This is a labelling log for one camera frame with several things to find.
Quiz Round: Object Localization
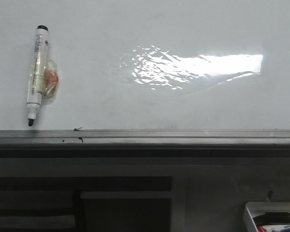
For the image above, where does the grey aluminium whiteboard tray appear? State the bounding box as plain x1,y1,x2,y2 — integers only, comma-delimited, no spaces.
0,129,290,157

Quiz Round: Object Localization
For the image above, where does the white whiteboard marker with magnet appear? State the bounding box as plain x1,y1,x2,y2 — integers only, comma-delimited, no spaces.
27,25,59,127

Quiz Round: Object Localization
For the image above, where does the blue labelled marker in tray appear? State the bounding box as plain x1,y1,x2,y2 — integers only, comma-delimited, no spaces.
264,225,290,232

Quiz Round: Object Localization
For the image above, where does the red capped marker in tray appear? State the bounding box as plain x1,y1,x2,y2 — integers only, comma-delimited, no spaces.
258,226,268,232

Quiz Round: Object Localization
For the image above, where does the dark cabinet panel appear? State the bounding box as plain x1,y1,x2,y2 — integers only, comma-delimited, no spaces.
0,176,173,232

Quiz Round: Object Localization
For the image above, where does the white marker holder tray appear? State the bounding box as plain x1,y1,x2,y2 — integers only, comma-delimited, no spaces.
243,202,290,232

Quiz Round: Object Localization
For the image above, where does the black capped marker in tray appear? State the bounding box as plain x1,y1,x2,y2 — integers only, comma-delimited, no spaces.
253,212,290,226

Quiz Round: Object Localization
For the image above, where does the white whiteboard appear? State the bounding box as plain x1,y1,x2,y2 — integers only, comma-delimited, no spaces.
0,0,290,131

